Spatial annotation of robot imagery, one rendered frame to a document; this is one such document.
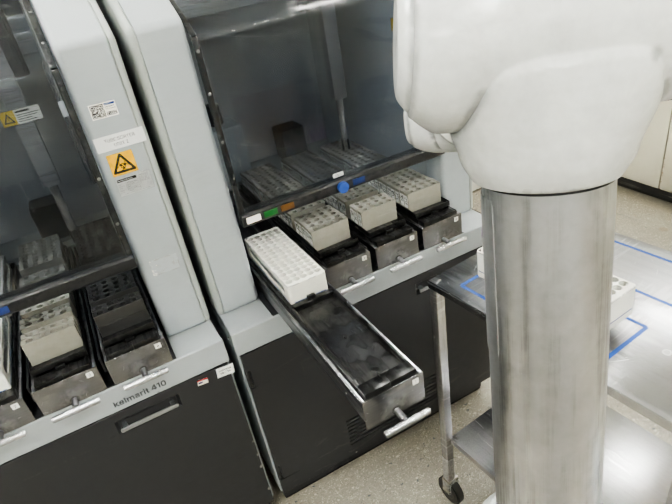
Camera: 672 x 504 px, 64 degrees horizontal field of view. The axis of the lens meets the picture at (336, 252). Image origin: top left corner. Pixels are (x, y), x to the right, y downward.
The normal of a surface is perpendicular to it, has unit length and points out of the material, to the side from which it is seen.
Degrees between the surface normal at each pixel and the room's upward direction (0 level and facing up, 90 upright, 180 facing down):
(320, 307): 0
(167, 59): 90
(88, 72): 90
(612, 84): 88
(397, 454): 0
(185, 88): 90
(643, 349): 0
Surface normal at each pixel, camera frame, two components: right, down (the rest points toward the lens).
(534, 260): -0.51, 0.39
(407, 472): -0.15, -0.84
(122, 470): 0.47, 0.40
